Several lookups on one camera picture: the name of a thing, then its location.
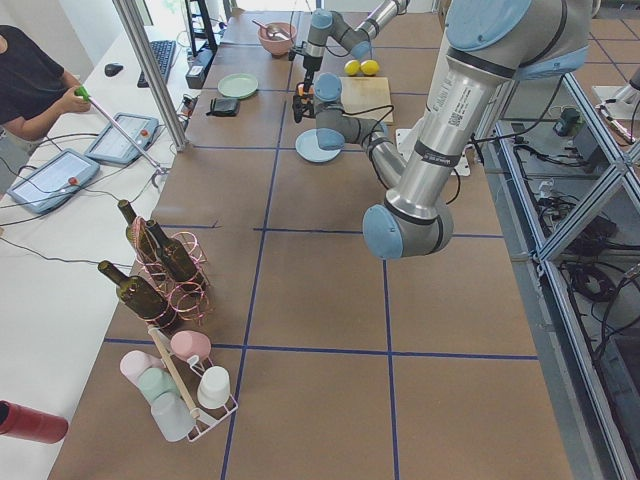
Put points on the light green plate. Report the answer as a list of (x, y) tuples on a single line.
[(238, 85)]

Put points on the white wire cup rack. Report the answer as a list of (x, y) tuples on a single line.
[(187, 376)]

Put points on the yellow lemon left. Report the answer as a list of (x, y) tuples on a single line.
[(352, 68)]

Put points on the pink cup upper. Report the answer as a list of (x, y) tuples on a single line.
[(188, 343)]

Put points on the dark glass bottle middle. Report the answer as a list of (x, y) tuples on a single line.
[(174, 256)]

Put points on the dark glass bottle back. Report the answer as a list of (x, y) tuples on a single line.
[(135, 233)]

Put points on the orange fruit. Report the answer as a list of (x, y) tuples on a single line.
[(301, 90)]

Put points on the pink bowl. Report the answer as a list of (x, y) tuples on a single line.
[(278, 47)]

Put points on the black keyboard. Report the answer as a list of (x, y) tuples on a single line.
[(163, 51)]

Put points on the copper wire bottle rack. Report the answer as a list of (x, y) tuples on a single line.
[(190, 301)]

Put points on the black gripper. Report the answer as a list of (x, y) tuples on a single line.
[(298, 104), (311, 64)]

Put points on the black folded cloth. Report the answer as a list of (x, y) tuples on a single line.
[(223, 107)]

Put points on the light grey cup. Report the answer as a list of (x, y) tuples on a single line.
[(172, 416)]

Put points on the black power box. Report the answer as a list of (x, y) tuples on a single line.
[(199, 69)]

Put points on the mint green cup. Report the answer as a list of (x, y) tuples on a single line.
[(154, 382)]

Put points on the white cup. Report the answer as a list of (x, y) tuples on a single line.
[(214, 388)]

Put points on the teach pendant tablet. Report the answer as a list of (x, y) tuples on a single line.
[(52, 184), (111, 147)]

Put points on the light blue plate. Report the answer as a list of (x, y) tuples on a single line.
[(307, 147)]

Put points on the far teach pendant tablet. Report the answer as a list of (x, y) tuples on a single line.
[(111, 147)]

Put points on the pale pink cup left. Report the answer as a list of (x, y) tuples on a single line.
[(134, 363)]

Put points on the green handled reacher stick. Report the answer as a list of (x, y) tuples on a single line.
[(159, 170)]

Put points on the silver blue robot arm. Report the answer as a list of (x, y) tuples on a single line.
[(487, 43), (326, 24)]

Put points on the yellow lemon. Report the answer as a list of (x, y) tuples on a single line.
[(352, 68), (369, 67)]

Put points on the black computer mouse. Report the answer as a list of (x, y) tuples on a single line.
[(112, 69)]

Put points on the dark glass bottle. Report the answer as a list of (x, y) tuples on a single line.
[(135, 233), (141, 297), (174, 256)]

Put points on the dark glass bottle front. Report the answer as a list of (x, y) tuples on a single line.
[(141, 297)]

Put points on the person in black shirt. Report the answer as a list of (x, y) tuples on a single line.
[(35, 90)]

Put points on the wooden cutting board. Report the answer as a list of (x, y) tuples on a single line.
[(367, 97)]

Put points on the near teach pendant tablet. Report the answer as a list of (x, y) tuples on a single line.
[(52, 184)]

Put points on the green black device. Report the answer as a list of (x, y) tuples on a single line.
[(567, 121)]

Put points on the yellow lemon right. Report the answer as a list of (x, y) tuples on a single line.
[(369, 67)]

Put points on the aluminium frame post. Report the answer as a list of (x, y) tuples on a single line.
[(135, 30)]

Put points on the metal spoon in bowl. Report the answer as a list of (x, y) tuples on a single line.
[(272, 31)]

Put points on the red cylinder bottle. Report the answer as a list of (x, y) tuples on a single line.
[(25, 423)]

